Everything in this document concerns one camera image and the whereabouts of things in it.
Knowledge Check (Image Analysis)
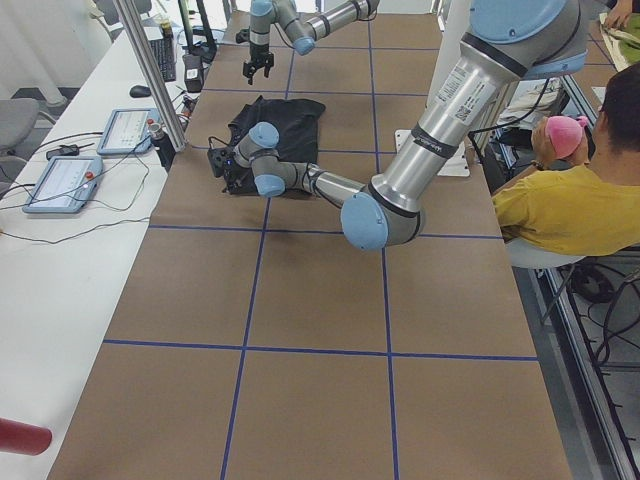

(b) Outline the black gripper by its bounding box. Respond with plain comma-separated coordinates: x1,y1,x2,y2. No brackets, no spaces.
243,43,274,84
220,150,257,195

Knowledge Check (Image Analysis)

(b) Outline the black graphic t-shirt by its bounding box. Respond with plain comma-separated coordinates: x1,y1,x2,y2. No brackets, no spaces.
227,97,325,198

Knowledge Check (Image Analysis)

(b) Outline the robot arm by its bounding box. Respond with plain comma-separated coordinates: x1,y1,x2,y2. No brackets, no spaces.
236,0,379,85
212,1,588,250

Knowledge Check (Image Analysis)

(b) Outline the black bottle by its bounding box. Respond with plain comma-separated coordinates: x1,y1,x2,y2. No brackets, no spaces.
147,118,175,172

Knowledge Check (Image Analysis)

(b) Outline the black keyboard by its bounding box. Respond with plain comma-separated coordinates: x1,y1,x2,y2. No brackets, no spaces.
149,38,176,82

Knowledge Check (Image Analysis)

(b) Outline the upper teach pendant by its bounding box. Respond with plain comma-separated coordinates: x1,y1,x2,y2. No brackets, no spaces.
96,108,160,156

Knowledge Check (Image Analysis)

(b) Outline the teach pendant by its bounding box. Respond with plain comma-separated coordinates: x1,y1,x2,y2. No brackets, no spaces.
22,156,103,214
96,108,160,156

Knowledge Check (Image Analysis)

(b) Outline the black computer mouse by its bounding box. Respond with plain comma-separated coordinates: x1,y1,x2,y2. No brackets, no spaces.
129,85,151,98

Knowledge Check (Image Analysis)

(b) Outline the lower teach pendant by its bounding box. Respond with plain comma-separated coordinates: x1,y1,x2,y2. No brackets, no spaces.
22,156,103,214

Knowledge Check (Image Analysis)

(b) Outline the pink plush toy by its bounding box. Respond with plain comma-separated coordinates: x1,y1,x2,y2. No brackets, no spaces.
545,116,588,159

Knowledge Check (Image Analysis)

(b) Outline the red bottle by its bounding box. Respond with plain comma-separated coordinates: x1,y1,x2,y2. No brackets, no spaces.
0,418,52,456

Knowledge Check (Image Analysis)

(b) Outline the person in yellow shirt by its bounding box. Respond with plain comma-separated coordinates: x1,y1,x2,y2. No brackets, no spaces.
492,64,639,256

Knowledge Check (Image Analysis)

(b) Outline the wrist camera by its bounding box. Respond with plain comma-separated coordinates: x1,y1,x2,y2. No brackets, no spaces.
207,147,234,178
235,28,250,44

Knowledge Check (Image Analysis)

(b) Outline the aluminium frame post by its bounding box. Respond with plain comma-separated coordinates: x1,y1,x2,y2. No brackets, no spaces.
114,0,187,152

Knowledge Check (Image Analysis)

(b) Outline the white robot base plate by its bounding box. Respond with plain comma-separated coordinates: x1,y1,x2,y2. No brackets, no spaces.
394,129,471,178

